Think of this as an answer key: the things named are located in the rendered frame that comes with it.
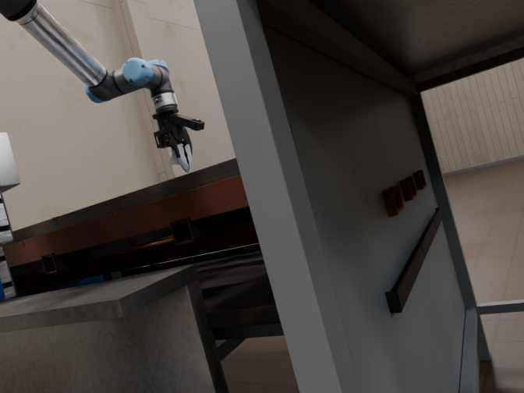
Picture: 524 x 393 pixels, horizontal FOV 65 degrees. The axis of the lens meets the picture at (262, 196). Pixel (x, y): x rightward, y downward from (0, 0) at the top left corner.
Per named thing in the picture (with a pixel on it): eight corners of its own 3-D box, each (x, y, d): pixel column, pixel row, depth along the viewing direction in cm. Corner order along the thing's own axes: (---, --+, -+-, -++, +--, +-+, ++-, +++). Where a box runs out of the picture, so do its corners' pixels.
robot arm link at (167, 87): (136, 64, 129) (150, 69, 138) (145, 97, 129) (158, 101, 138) (157, 55, 127) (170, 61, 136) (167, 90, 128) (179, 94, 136)
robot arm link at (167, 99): (179, 93, 134) (162, 91, 127) (183, 107, 135) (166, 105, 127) (162, 100, 138) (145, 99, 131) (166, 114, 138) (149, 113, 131)
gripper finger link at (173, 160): (176, 175, 135) (168, 148, 135) (190, 171, 132) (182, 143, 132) (170, 176, 132) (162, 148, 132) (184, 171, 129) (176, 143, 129)
